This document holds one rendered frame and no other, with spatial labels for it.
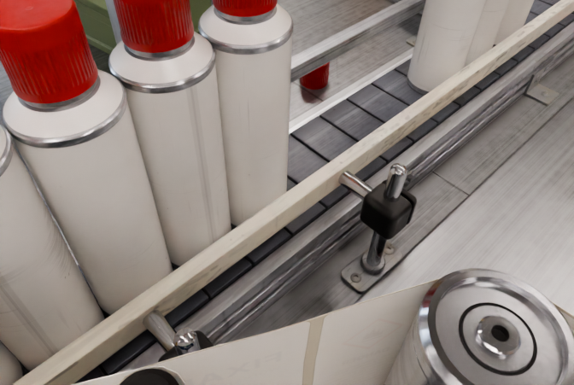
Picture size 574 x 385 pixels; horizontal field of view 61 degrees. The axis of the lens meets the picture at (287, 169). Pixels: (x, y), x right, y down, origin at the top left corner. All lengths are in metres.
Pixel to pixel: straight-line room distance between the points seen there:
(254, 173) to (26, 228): 0.14
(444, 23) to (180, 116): 0.29
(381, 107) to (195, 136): 0.26
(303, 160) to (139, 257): 0.18
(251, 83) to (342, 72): 0.35
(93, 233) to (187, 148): 0.06
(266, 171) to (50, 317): 0.15
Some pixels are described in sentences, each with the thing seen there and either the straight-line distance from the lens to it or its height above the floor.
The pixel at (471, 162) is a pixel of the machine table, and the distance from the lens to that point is 0.53.
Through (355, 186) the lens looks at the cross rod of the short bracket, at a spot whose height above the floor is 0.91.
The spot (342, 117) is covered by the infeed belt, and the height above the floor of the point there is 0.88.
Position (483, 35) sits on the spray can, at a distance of 0.54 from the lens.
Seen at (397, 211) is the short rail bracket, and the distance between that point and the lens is 0.34.
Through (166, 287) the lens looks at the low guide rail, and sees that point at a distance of 0.31.
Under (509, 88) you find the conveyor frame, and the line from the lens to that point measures 0.58.
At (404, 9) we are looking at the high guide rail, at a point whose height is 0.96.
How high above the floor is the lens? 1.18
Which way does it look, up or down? 46 degrees down
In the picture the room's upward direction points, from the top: 2 degrees clockwise
